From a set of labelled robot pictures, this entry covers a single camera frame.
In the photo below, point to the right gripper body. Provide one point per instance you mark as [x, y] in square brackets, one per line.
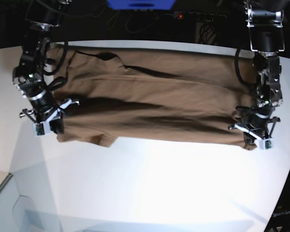
[53, 115]

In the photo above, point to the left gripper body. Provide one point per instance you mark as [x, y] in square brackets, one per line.
[255, 127]

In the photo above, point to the brown t-shirt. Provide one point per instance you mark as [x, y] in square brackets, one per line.
[151, 94]

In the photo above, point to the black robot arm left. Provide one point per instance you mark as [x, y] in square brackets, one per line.
[266, 41]

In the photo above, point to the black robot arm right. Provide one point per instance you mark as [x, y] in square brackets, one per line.
[28, 76]

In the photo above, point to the blue plastic bin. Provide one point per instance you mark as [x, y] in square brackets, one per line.
[140, 4]

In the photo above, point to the black power strip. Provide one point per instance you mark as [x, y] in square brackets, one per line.
[199, 16]

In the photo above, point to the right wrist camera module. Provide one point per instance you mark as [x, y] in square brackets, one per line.
[42, 128]

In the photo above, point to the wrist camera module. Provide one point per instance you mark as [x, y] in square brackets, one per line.
[266, 143]
[42, 128]

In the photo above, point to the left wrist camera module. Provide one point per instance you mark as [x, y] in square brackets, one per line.
[266, 143]

